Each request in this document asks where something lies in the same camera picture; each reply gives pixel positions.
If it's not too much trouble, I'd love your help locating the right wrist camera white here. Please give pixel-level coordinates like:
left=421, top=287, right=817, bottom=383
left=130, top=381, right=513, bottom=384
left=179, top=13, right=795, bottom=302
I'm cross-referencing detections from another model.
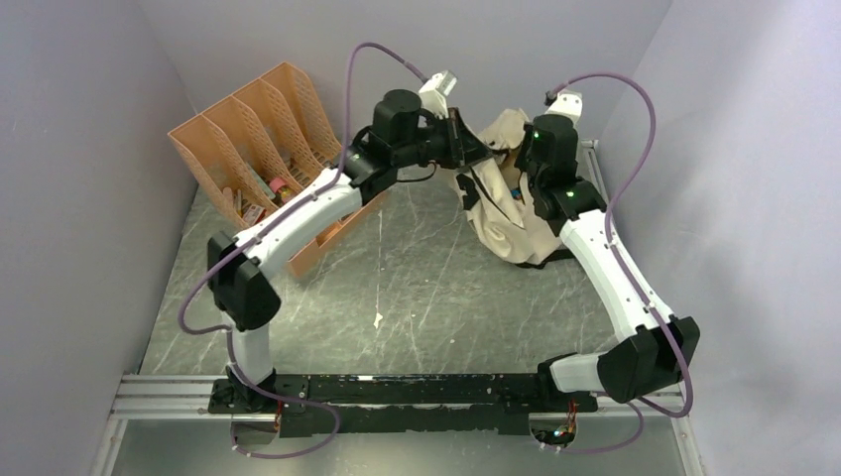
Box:
left=545, top=91, right=583, bottom=125

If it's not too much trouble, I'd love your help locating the pink-capped glitter bottle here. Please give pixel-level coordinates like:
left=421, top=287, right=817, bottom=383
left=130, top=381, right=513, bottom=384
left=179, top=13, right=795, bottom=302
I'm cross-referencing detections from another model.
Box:
left=268, top=178, right=296, bottom=206

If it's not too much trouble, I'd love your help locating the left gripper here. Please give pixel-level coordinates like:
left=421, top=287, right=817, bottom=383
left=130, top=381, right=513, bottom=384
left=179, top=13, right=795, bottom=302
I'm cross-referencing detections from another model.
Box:
left=394, top=106, right=494, bottom=170

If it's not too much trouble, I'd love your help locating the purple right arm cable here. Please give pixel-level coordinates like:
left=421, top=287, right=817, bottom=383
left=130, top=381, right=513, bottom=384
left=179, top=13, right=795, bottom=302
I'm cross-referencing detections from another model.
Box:
left=548, top=71, right=694, bottom=456

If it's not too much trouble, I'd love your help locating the green white card pack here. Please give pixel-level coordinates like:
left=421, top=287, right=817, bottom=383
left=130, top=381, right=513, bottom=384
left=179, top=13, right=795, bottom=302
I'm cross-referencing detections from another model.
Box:
left=246, top=164, right=276, bottom=201

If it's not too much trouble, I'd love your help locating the beige canvas backpack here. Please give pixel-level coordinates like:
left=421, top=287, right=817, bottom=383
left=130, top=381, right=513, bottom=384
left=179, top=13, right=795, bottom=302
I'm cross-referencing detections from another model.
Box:
left=447, top=109, right=574, bottom=269

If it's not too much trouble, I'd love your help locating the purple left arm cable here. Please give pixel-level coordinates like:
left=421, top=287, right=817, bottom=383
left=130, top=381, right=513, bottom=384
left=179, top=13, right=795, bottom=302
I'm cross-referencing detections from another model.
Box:
left=179, top=42, right=431, bottom=459

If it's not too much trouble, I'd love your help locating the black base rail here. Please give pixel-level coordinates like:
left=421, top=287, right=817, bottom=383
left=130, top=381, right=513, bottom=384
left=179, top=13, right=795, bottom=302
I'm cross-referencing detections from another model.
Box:
left=207, top=373, right=598, bottom=437

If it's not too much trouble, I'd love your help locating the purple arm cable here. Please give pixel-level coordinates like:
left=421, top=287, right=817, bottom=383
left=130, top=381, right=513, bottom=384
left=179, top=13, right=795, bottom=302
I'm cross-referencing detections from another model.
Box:
left=548, top=71, right=694, bottom=456
left=179, top=42, right=431, bottom=459

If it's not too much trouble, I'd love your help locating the red small box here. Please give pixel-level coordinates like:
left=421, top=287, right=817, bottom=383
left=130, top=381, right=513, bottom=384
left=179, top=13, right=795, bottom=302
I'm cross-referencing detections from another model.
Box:
left=241, top=203, right=266, bottom=228

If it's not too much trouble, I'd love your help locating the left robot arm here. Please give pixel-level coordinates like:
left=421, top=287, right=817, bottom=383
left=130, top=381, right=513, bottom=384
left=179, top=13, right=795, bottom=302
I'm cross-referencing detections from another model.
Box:
left=208, top=89, right=491, bottom=413

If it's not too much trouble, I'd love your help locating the orange plastic file organizer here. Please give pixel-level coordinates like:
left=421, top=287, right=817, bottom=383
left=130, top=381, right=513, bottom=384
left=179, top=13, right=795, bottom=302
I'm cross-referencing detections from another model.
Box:
left=167, top=60, right=386, bottom=281

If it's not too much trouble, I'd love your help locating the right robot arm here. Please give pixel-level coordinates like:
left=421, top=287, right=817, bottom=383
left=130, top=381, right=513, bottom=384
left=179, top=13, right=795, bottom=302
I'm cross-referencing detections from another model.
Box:
left=518, top=114, right=700, bottom=411

